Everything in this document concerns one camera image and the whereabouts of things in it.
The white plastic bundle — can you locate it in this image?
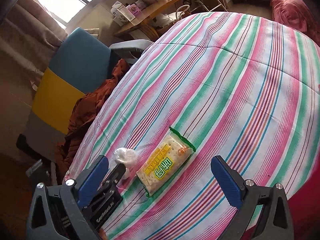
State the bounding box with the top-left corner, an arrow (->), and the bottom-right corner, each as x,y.
112,147 -> 137,180

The cracker packet green yellow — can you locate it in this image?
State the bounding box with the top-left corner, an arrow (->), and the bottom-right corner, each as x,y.
136,127 -> 196,197

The rust orange jacket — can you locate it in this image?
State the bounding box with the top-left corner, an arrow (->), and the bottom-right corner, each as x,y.
55,59 -> 130,177

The striped bed sheet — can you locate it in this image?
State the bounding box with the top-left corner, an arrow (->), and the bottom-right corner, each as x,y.
65,12 -> 319,239

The yellow blue grey armchair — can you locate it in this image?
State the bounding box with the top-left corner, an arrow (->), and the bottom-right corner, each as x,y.
16,28 -> 152,163

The beige curtain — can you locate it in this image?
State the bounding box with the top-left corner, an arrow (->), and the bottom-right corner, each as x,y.
1,0 -> 67,75

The wooden side desk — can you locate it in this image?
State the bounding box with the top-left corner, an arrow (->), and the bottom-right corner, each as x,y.
114,0 -> 180,42

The white product box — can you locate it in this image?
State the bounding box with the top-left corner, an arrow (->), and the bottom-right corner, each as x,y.
111,1 -> 136,26

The pink small box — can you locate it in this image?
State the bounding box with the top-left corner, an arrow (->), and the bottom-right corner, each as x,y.
126,3 -> 142,17

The pink quilt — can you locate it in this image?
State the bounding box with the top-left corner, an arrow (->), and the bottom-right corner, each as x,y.
270,0 -> 319,44

